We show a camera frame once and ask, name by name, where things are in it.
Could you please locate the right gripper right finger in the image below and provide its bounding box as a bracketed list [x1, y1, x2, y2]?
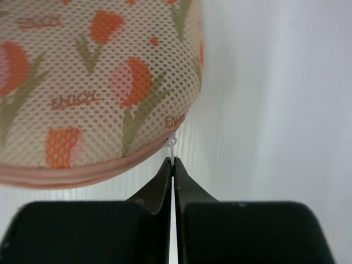
[173, 158, 335, 263]

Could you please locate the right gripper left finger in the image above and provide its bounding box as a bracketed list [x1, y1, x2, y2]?
[1, 158, 172, 263]

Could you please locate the tulip print mesh laundry bag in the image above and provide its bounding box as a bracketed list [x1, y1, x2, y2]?
[1, 0, 204, 189]

